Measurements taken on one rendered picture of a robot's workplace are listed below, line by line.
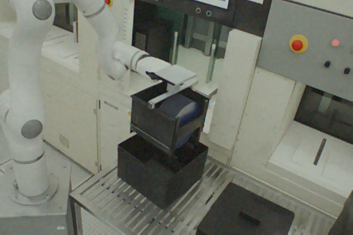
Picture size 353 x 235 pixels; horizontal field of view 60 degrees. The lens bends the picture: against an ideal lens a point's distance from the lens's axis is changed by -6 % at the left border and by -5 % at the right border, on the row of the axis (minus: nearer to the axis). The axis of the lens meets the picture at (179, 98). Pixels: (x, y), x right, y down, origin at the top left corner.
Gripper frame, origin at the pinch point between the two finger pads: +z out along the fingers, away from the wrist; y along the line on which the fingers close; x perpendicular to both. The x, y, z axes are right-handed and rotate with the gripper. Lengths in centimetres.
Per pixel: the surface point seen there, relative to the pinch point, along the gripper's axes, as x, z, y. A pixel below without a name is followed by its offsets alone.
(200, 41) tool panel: -31, -63, -114
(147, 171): -34.2, 3.1, 13.8
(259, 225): -39, 47, 2
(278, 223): -39, 52, -4
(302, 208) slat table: -50, 57, -29
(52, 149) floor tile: -125, -127, -19
